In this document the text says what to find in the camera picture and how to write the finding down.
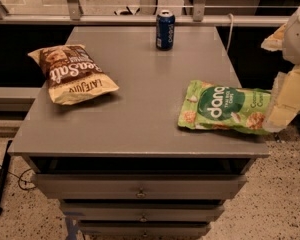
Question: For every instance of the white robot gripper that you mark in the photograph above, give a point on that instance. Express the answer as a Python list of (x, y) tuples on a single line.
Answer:
[(299, 37)]

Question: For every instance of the green rice chip bag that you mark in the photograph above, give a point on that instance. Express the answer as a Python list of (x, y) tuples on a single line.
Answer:
[(214, 107)]

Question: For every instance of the brown sea salt chip bag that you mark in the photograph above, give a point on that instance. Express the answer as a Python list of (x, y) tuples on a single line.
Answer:
[(72, 75)]

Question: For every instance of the blue soda can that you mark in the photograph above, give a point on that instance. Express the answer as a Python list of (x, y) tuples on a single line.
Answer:
[(165, 23)]

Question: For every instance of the grey drawer cabinet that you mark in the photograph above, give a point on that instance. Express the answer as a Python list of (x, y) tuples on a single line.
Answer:
[(134, 131)]

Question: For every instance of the middle grey drawer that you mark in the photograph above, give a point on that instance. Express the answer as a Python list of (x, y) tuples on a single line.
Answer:
[(143, 212)]

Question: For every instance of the grey drawer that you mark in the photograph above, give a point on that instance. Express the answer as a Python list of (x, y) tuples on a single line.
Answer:
[(144, 229), (139, 187), (143, 212)]

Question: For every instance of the bottom grey drawer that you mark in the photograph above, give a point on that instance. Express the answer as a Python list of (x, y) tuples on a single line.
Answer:
[(144, 229)]

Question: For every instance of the top grey drawer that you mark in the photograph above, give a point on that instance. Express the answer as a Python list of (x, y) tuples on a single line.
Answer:
[(139, 187)]

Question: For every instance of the black floor stand bar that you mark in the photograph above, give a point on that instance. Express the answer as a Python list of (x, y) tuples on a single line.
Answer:
[(4, 168)]

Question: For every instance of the metal railing frame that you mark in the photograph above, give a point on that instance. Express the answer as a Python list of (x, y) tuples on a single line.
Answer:
[(135, 12)]

